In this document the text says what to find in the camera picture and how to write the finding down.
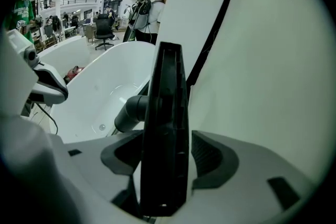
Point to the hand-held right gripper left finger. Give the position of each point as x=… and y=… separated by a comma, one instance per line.
x=92, y=170

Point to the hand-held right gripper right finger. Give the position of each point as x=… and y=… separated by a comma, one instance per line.
x=249, y=191

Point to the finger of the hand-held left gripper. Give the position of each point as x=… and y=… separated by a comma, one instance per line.
x=52, y=91

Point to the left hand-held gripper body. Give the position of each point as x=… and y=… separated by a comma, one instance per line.
x=13, y=73

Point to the red and teal vacuum cleaner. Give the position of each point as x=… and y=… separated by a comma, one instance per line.
x=73, y=72

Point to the white bathtub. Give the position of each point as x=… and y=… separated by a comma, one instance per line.
x=105, y=86

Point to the black office chair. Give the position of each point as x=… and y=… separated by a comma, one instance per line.
x=103, y=26

